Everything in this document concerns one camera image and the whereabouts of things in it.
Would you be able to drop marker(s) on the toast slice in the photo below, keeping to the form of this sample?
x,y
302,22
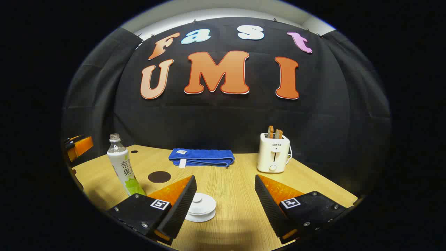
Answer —
x,y
278,134
270,132

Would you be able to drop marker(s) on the cream toaster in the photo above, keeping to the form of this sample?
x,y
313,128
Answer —
x,y
272,155

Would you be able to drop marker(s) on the dark brown round coaster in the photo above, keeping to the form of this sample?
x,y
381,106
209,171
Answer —
x,y
159,177

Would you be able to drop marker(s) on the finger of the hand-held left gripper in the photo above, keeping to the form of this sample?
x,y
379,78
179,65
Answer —
x,y
83,145

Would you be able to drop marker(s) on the black backdrop cloth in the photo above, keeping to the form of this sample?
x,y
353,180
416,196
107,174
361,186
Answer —
x,y
226,118

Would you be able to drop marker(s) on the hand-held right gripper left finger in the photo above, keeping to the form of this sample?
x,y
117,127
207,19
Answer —
x,y
181,205

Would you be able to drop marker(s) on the folded blue towel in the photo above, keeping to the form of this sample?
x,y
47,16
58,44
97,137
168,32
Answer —
x,y
202,157

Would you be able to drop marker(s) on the clear water bottle green label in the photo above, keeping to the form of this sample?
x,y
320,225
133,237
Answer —
x,y
122,164

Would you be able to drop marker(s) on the white saucer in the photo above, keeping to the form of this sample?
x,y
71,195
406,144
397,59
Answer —
x,y
200,219

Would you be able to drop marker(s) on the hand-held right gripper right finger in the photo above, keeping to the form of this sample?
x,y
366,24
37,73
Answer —
x,y
268,205

